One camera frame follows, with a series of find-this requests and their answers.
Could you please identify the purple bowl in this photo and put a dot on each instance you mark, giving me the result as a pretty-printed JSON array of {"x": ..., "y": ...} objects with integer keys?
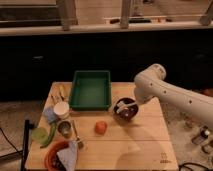
[{"x": 128, "y": 113}]

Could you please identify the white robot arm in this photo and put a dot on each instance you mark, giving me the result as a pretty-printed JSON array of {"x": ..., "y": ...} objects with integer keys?
[{"x": 150, "y": 83}]

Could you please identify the orange bowl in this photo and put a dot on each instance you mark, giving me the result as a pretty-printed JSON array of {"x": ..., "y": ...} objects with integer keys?
[{"x": 51, "y": 161}]

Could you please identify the green plastic bin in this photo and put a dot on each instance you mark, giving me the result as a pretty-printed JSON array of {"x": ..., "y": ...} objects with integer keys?
[{"x": 91, "y": 90}]

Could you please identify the red tomato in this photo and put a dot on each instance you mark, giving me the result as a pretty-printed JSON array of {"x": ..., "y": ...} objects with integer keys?
[{"x": 100, "y": 127}]

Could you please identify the yellow banana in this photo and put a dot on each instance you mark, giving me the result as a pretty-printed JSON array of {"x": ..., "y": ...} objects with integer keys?
[{"x": 63, "y": 92}]

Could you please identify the white paper cup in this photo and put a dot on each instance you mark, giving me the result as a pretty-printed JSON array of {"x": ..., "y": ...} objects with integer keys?
[{"x": 61, "y": 109}]

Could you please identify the metal can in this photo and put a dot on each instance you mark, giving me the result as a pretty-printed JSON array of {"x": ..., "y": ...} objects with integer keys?
[{"x": 64, "y": 128}]

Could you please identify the blue sponge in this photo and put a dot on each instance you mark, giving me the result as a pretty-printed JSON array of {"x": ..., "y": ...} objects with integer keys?
[{"x": 49, "y": 115}]

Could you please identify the metal spoon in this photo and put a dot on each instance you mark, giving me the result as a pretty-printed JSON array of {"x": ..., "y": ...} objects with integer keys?
[{"x": 78, "y": 139}]

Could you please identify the green pepper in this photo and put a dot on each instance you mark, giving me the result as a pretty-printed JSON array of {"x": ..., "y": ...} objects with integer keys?
[{"x": 53, "y": 126}]

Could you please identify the grey cloth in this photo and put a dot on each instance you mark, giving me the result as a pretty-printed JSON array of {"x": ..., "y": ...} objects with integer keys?
[{"x": 68, "y": 155}]

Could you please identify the light green cup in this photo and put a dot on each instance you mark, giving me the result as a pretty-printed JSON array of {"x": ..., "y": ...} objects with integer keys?
[{"x": 39, "y": 135}]

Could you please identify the black stand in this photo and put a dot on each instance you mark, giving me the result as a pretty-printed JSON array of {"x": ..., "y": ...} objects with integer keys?
[{"x": 28, "y": 126}]

